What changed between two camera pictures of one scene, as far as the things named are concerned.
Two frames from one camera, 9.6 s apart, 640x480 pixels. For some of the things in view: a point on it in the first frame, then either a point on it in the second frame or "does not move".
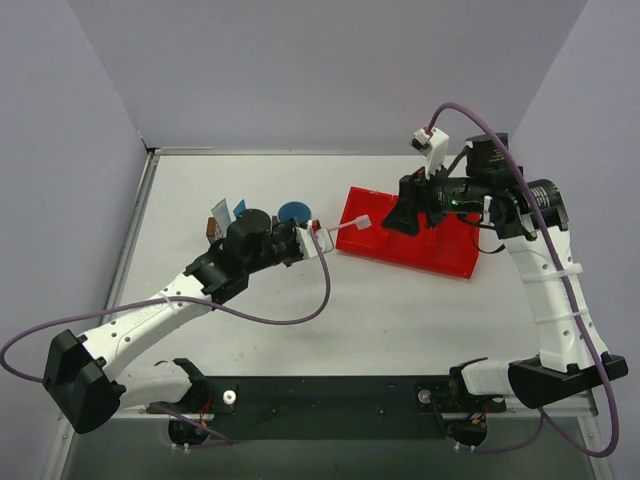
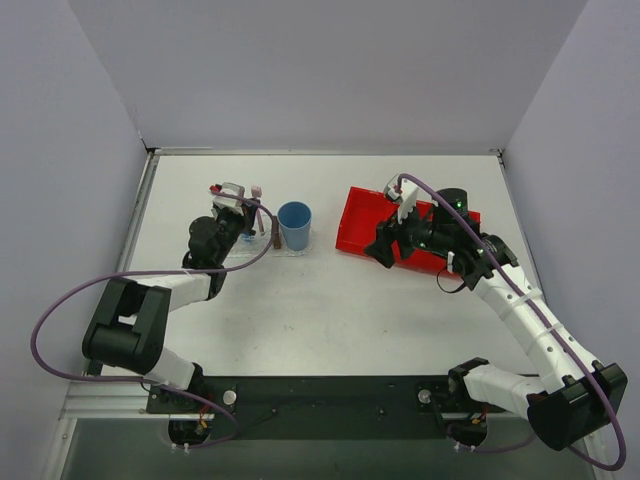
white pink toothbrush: [362, 222] → [256, 192]
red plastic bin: [451, 247] does not move
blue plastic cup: [298, 209] does not move
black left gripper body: [291, 240] → [245, 215]
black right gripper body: [413, 195] → [398, 235]
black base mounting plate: [332, 407] does not move
